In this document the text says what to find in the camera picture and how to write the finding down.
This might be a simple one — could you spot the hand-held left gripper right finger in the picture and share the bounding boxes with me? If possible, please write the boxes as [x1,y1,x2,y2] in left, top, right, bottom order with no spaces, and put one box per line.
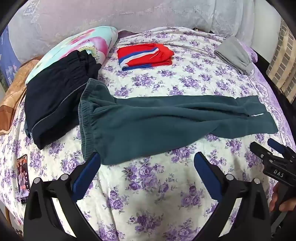
[194,152,272,241]

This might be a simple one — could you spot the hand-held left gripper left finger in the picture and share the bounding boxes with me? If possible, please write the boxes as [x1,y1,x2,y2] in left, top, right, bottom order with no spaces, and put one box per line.
[23,152,102,241]

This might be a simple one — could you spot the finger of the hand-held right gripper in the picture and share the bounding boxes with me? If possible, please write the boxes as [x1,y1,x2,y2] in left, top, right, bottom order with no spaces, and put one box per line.
[250,141,278,167]
[268,138,289,152]

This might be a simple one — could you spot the dark green pants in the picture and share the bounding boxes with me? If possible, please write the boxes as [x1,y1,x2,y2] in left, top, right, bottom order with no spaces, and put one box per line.
[78,78,278,165]

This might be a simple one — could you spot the black pants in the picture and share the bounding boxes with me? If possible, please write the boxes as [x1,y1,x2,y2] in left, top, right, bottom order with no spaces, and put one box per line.
[24,50,102,150]

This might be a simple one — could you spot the grey folded pants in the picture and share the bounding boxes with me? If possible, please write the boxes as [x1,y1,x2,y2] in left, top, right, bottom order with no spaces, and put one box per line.
[214,37,255,75]

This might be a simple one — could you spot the red striped folded pants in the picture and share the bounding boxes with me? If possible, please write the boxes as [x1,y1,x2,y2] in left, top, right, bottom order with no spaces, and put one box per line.
[117,43,175,71]

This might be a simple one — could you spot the person's right hand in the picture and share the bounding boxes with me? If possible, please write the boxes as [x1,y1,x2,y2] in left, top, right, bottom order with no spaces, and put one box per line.
[269,183,296,212]

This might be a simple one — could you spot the purple floral bedsheet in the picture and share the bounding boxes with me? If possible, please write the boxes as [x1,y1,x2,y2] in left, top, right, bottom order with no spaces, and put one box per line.
[0,27,296,241]

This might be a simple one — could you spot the smartphone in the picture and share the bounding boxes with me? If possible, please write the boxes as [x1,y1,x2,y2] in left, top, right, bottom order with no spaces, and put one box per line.
[16,154,30,205]

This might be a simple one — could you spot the brown blanket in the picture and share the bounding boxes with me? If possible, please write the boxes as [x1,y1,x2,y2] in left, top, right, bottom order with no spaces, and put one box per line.
[0,59,41,135]

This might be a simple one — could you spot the colourful floral pillow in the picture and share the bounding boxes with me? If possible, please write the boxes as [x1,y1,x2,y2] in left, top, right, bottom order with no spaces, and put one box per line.
[25,26,119,85]

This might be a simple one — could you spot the blue printed cloth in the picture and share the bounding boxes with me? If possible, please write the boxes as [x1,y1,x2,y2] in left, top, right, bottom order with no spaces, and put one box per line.
[0,25,22,90]

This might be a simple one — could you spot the grey lace curtain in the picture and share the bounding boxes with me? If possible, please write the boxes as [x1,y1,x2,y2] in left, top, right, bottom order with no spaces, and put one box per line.
[8,0,281,63]

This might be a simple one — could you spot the black bed frame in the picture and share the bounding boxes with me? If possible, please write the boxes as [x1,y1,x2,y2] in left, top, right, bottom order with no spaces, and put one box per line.
[251,45,296,121]

